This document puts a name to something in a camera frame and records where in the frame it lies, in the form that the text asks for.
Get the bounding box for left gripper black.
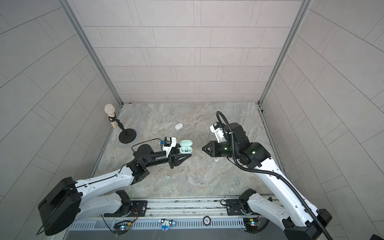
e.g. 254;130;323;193
143;144;190;171

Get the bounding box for green earbud charging case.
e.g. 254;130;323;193
179;140;193;154

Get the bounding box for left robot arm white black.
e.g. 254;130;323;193
37;144;192;236

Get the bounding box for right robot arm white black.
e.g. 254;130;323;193
202;122;332;240

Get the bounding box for white earbud charging case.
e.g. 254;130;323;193
175;123;184;131

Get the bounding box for beige microphone on black stand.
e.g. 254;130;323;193
104;104;137;144

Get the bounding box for blue white small device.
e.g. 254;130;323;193
159;219;176;232

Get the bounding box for round black sticker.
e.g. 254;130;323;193
203;216;212;227

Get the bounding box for right green circuit board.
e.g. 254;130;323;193
243;218;260;234

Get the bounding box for green circuit board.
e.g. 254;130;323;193
113;220;133;236
243;218;260;234

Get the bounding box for left green circuit board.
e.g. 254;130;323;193
113;220;133;236

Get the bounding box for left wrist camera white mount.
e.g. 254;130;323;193
161;137;177;157

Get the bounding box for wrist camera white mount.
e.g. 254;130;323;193
161;137;177;157
210;122;227;143

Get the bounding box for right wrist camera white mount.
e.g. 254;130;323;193
210;122;227;143

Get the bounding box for aluminium rail frame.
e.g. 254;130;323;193
58;196;310;222

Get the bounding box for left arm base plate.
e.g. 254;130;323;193
103;201;148;218

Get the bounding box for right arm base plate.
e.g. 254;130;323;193
220;199;258;216

